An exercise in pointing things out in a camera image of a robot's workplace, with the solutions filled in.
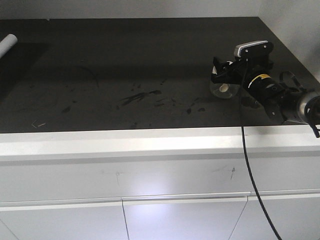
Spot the white fume hood base cabinet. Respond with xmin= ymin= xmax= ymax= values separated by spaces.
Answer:
xmin=0 ymin=125 xmax=320 ymax=240

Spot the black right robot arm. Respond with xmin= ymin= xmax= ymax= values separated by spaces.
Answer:
xmin=211 ymin=56 xmax=320 ymax=138

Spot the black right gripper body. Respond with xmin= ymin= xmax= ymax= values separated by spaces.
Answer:
xmin=210 ymin=56 xmax=273 ymax=85

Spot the glass jar with beige lid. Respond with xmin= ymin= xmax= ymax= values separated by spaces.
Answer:
xmin=209 ymin=61 xmax=240 ymax=99

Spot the rolled paper poster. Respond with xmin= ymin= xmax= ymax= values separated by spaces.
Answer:
xmin=0 ymin=33 xmax=18 ymax=58

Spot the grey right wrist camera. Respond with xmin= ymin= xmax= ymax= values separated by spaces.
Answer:
xmin=233 ymin=40 xmax=274 ymax=61

